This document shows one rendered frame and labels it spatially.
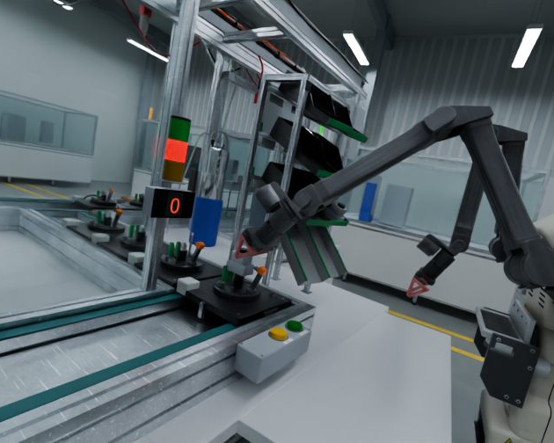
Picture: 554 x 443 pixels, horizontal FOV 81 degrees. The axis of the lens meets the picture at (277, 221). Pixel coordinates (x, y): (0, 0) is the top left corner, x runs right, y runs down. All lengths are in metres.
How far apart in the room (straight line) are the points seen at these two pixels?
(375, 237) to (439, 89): 5.76
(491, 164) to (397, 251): 3.96
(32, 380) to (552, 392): 1.14
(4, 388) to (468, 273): 4.58
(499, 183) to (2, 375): 1.03
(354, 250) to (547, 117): 6.15
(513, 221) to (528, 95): 8.96
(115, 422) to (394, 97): 9.64
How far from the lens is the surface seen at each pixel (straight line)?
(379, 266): 4.87
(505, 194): 0.89
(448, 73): 9.93
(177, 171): 0.84
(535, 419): 1.13
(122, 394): 0.60
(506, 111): 9.64
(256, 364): 0.73
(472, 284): 4.82
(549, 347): 1.10
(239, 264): 0.93
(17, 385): 0.72
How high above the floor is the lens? 1.32
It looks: 8 degrees down
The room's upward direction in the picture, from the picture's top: 11 degrees clockwise
